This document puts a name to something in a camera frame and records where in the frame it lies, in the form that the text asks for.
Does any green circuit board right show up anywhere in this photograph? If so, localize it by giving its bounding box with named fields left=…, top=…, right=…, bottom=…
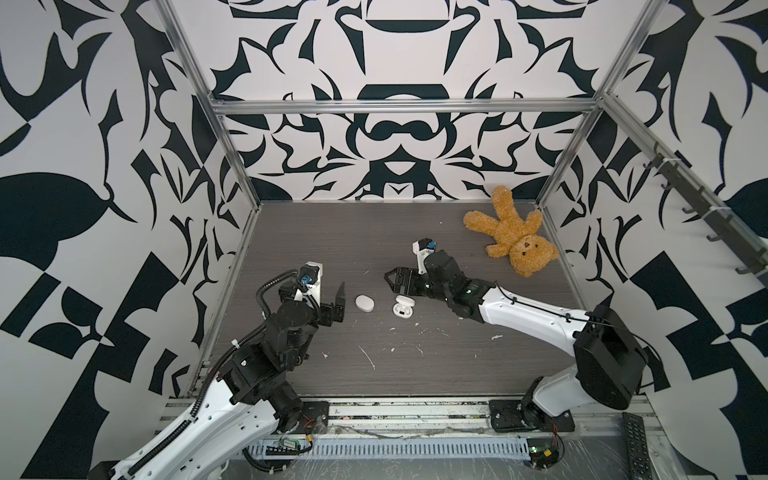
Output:
left=525, top=436, right=564, bottom=470

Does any aluminium mounting rail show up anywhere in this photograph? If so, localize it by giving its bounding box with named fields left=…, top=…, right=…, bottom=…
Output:
left=161, top=395, right=661, bottom=436

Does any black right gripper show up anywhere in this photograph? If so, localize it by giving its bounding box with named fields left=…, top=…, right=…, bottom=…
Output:
left=384, top=266, right=454, bottom=305

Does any black wall hook rack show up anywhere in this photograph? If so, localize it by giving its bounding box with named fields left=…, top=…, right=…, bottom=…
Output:
left=644, top=141, right=767, bottom=288

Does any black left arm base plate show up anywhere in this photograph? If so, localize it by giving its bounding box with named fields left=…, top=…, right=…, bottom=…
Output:
left=298, top=400, right=330, bottom=430

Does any black remote control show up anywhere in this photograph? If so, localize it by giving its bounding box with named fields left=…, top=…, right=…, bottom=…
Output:
left=622, top=412, right=653, bottom=480

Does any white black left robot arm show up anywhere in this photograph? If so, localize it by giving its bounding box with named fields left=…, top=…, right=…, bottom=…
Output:
left=87, top=262, right=345, bottom=479

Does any brown teddy bear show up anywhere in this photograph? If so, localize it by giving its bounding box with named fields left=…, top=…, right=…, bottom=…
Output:
left=463, top=185, right=559, bottom=278

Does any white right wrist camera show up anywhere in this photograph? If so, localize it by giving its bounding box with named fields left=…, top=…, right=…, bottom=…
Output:
left=412, top=238, right=436, bottom=275

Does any green circuit board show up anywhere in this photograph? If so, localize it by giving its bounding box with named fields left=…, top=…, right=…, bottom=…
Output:
left=264, top=437, right=314, bottom=456
left=525, top=436, right=564, bottom=470

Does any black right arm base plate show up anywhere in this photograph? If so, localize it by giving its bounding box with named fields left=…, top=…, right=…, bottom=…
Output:
left=488, top=400, right=576, bottom=433

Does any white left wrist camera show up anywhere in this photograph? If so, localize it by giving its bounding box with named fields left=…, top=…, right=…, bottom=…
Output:
left=294, top=261, right=323, bottom=304

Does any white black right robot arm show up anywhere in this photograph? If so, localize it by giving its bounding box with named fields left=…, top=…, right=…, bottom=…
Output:
left=384, top=249, right=648, bottom=431

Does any white earbud charging case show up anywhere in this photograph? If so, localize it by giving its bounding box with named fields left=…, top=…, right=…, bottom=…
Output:
left=392, top=295, right=416, bottom=319

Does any green circuit board left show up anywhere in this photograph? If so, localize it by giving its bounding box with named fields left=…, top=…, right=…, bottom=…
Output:
left=264, top=437, right=314, bottom=456

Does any white slotted cable duct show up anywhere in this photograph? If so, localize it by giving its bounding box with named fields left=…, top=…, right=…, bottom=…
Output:
left=248, top=437, right=530, bottom=461

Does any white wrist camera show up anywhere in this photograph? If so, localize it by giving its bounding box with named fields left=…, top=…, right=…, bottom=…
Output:
left=294, top=261, right=323, bottom=304
left=412, top=238, right=436, bottom=275

